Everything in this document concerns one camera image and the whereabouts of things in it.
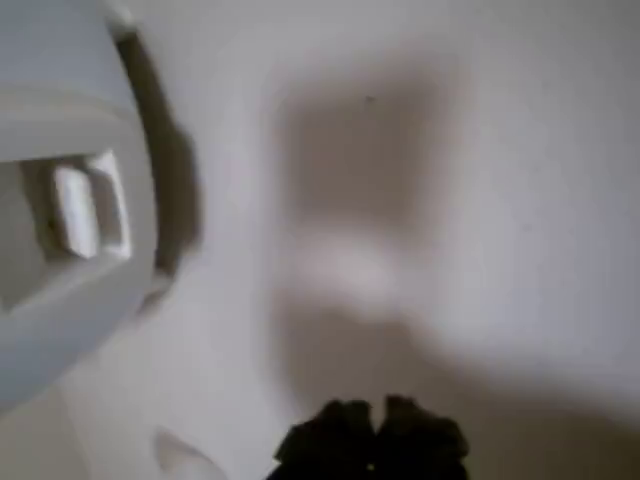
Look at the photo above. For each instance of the white rice cooker body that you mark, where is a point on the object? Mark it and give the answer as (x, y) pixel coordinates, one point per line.
(60, 310)

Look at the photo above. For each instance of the beige cylindrical object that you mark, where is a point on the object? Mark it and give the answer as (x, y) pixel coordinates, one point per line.
(75, 210)

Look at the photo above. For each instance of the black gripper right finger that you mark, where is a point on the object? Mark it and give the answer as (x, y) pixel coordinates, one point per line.
(425, 445)

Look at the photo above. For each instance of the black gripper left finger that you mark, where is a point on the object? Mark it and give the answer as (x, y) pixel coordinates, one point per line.
(330, 440)

